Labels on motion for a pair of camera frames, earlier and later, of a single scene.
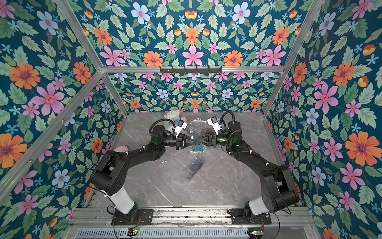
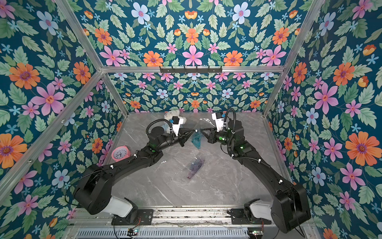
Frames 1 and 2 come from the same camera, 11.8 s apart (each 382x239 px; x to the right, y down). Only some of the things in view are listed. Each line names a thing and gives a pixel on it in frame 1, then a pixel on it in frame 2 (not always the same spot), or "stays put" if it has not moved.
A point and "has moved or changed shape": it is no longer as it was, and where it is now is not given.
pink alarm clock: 123,148 stays put
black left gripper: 179,142 to 182,138
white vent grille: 163,233 stays put
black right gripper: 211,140 to 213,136
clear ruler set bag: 196,163 stays put
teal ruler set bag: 198,130 has moved or changed shape
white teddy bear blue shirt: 173,115 stays put
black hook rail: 191,69 stays put
